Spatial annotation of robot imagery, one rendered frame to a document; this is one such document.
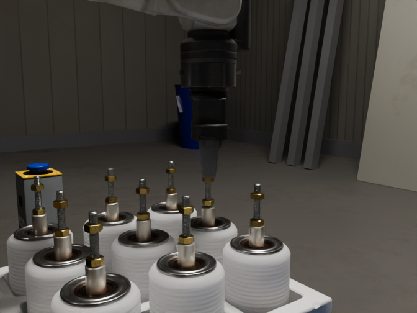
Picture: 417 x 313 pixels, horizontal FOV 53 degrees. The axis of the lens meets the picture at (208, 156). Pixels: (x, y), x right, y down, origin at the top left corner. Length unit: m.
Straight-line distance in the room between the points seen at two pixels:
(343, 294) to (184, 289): 0.62
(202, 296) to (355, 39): 2.81
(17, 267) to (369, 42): 2.77
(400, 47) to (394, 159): 0.57
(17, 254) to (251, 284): 0.34
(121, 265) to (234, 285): 0.16
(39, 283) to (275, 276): 0.30
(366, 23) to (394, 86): 0.90
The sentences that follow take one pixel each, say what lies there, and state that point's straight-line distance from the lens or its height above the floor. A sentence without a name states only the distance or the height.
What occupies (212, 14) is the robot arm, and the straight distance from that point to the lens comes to 0.62.
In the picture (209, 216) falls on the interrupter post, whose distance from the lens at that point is 0.68.
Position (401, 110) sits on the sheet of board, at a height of 0.38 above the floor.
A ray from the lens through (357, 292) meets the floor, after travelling 1.09.
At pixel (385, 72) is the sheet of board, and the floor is 0.57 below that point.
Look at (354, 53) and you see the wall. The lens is 3.19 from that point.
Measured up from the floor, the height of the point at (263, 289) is 0.21.
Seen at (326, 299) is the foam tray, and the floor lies 0.18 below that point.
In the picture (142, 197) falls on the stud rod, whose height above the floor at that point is 0.32.
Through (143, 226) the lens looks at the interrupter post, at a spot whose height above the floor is 0.27.
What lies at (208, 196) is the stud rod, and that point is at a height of 0.30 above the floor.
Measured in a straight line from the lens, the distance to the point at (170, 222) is 0.75.
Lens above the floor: 0.47
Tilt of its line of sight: 9 degrees down
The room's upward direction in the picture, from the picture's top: straight up
